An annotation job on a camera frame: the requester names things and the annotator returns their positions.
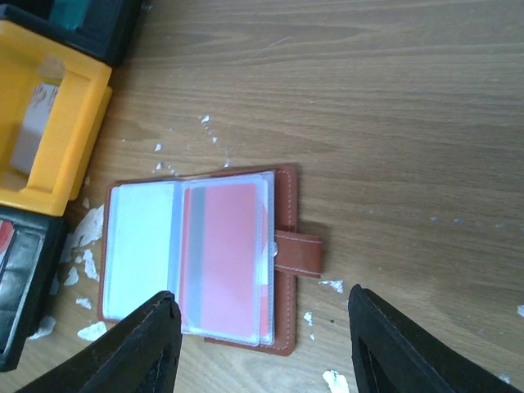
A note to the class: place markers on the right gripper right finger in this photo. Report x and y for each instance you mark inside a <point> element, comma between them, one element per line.
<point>391,353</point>

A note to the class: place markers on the black bin with red cards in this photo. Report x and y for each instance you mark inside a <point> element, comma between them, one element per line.
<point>31,247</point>

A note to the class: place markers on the white card in orange bin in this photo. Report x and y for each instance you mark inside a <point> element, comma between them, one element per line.
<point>33,126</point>

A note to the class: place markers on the brown leather card holder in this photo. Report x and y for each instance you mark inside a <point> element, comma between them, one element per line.
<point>142,248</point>

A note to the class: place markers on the white card with red circles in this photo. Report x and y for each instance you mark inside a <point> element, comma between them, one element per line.
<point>224,263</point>

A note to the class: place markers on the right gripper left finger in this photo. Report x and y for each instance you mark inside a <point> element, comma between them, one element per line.
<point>139,354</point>

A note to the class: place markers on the orange plastic bin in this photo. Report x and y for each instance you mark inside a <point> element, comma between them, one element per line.
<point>56,176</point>

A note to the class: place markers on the black bin with teal cards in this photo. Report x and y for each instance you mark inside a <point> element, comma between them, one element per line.
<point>105,34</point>

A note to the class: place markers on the teal card stack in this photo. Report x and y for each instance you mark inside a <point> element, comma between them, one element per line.
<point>68,14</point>

